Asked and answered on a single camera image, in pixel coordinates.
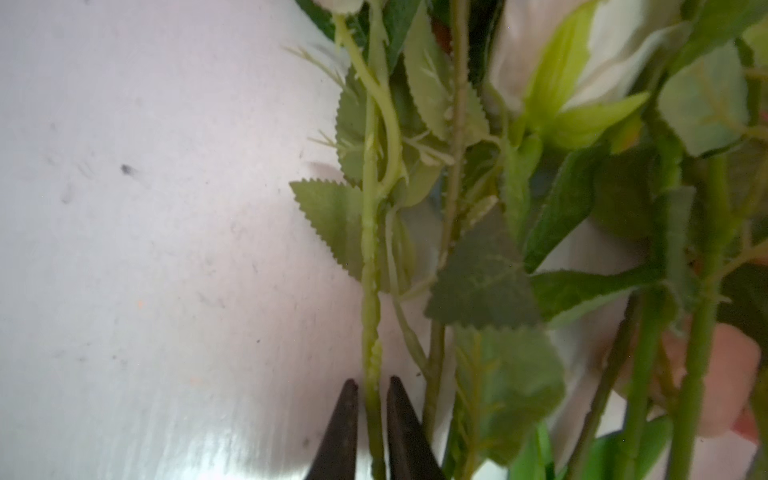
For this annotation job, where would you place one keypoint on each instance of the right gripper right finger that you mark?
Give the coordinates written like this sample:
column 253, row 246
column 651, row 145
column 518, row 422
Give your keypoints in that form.
column 410, row 454

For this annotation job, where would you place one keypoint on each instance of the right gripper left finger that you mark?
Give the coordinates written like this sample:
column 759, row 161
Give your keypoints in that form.
column 336, row 455

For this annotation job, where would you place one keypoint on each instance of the bunch of artificial flowers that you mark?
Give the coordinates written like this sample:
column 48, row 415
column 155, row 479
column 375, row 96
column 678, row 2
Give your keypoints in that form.
column 557, row 213

